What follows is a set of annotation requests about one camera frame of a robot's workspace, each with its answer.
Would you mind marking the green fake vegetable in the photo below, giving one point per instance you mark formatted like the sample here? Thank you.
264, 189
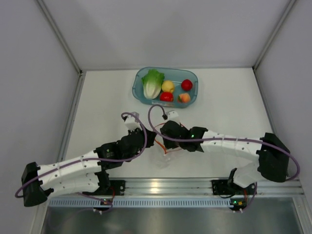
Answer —
152, 83

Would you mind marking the slotted cable duct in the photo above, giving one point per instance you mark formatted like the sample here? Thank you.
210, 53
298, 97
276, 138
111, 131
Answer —
80, 202

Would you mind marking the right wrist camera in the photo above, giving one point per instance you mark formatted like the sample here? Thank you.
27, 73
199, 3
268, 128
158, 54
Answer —
172, 116

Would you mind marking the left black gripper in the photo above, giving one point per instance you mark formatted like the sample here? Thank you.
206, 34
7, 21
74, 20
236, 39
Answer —
150, 136

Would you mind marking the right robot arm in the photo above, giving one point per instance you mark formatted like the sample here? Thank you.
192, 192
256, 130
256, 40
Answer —
268, 156

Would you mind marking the red fake pepper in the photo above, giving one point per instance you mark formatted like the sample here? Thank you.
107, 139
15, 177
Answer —
186, 85

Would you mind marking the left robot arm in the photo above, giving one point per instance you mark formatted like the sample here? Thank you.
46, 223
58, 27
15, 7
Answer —
83, 174

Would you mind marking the teal plastic bin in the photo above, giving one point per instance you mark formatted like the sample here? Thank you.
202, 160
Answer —
177, 76

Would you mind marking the clear zip top bag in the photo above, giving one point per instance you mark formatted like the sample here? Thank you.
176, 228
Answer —
161, 156

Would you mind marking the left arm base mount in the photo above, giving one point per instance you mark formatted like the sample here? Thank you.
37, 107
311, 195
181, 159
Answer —
117, 188

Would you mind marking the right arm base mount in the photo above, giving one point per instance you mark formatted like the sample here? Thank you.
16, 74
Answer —
222, 188

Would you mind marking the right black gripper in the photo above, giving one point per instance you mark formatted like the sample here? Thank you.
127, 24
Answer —
169, 144

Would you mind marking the aluminium mounting rail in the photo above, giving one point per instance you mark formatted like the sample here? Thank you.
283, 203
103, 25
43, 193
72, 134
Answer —
202, 187

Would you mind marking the fake peach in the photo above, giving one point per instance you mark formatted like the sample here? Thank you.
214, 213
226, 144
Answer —
184, 98

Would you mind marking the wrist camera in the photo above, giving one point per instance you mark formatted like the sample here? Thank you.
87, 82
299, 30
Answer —
172, 116
131, 121

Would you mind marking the yellow fake fruit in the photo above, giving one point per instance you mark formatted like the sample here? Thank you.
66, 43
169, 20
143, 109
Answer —
168, 86

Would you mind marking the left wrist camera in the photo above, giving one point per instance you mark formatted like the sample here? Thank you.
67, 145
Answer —
131, 121

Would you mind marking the fake strawberry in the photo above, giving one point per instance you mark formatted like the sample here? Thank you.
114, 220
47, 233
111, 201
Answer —
166, 96

